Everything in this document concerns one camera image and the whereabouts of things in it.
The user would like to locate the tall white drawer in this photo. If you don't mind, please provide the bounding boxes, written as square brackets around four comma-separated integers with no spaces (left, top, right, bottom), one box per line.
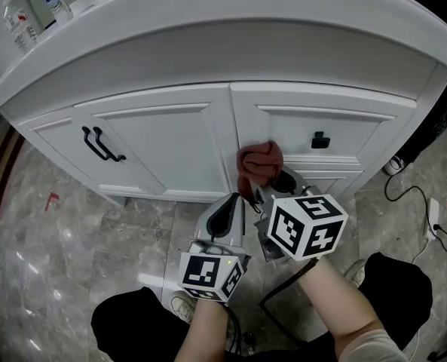
[229,81,418,171]

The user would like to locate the white power cable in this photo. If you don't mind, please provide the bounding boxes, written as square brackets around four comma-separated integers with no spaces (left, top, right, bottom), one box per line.
[411,238,431,265]

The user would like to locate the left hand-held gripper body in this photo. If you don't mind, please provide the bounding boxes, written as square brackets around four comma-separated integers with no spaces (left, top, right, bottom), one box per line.
[176,237,253,303]

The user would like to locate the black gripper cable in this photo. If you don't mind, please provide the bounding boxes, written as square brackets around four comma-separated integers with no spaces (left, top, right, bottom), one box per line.
[259,258,320,350]
[225,303,245,356]

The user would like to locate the white vanity cabinet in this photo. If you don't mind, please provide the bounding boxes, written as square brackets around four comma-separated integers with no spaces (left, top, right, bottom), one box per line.
[0,0,447,207]

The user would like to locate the white cabinet door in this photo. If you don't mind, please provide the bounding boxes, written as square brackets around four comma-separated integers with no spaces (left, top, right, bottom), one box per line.
[17,106,167,199]
[74,83,243,203]

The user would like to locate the person's right leg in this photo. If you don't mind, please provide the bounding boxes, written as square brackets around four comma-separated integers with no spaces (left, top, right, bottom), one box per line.
[358,252,434,354]

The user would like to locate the person's left forearm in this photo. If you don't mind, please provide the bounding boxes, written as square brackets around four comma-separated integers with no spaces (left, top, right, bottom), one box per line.
[173,299,235,362]

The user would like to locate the person's right shoe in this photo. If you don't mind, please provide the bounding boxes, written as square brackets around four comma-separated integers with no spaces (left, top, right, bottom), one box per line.
[344,259,367,288]

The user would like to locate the white power strip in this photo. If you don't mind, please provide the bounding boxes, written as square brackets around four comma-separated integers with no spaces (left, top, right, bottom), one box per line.
[426,198,441,241]

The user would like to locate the water bottle blue label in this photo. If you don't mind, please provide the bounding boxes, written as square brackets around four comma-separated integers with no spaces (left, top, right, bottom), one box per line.
[41,0,73,26]

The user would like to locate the black door handle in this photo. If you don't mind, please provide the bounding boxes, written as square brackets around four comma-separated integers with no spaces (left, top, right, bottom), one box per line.
[92,126,127,162]
[81,126,113,161]

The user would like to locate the person's leg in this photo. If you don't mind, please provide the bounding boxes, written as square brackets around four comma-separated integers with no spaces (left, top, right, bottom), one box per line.
[90,287,192,362]
[358,252,434,354]

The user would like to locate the person's right forearm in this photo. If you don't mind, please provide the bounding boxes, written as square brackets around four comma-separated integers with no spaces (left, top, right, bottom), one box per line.
[296,256,382,362]

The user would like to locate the clear water bottle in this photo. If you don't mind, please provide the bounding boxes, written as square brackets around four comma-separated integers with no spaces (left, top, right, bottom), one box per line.
[2,0,39,54]

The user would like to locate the short white drawer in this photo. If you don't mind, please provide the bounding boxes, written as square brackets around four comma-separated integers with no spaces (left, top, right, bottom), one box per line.
[279,164,363,203]

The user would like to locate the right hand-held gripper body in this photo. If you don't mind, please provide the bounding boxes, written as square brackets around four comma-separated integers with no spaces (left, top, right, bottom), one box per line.
[253,186,349,262]

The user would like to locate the person's shoe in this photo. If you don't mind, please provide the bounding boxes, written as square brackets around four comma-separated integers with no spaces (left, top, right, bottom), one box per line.
[383,155,404,176]
[170,291,196,324]
[344,259,367,288]

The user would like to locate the dark red cloth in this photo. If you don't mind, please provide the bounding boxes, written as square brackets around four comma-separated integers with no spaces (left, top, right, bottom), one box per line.
[236,140,284,209]

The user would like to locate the person's left shoe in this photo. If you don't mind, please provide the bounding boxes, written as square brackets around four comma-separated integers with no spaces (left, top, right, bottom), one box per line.
[170,291,196,324]

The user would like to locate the black power cable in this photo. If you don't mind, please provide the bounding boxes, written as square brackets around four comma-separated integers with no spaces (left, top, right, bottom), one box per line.
[384,173,447,253]

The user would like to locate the person's left leg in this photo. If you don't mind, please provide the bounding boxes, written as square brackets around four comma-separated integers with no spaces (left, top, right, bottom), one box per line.
[90,287,192,362]

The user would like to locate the black square drawer knob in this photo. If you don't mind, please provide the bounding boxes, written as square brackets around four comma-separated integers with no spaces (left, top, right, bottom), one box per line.
[311,130,332,150]

